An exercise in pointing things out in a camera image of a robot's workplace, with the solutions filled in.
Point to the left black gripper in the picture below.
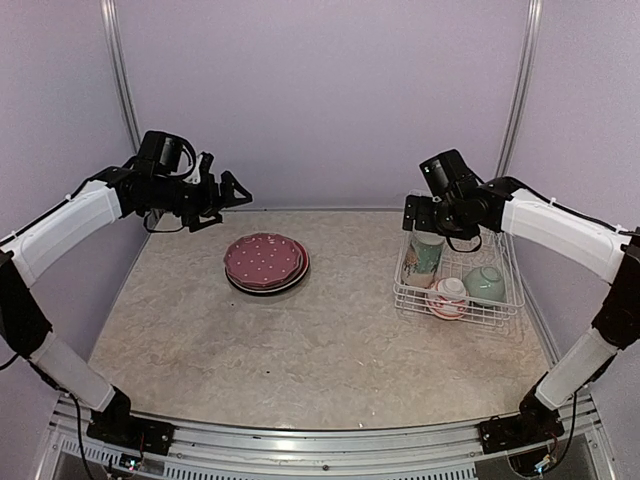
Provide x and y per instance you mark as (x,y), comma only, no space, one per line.
(211,202)

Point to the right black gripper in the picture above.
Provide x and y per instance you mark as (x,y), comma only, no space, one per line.
(422,217)

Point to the teal floral cup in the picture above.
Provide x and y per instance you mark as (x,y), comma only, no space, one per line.
(422,259)

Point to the red polka dot plate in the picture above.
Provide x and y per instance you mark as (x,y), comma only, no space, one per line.
(262,259)

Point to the red white small bowl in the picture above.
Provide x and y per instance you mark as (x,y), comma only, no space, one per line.
(448,299)

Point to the light green bowl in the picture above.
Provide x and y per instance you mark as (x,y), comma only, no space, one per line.
(485,285)

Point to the red teal floral plate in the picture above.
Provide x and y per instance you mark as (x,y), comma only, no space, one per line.
(305,259)

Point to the light blue flower plate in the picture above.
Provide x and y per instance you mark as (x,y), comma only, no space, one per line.
(266,276)

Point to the black striped rim plate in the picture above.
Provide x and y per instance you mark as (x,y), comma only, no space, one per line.
(288,285)

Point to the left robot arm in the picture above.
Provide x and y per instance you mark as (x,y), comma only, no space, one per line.
(166,174)

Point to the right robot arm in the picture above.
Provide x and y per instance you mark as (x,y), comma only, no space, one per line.
(460,205)

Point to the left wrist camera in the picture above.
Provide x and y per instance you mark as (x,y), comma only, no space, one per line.
(201,168)

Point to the white wire dish rack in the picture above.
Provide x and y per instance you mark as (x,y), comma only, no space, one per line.
(459,258)

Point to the left aluminium post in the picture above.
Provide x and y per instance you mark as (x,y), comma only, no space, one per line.
(110,22)

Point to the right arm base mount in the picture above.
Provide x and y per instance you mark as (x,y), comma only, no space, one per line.
(533,423)

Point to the aluminium front rail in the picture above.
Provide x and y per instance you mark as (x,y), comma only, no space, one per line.
(201,450)

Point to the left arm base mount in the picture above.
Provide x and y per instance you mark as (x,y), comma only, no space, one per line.
(116,425)

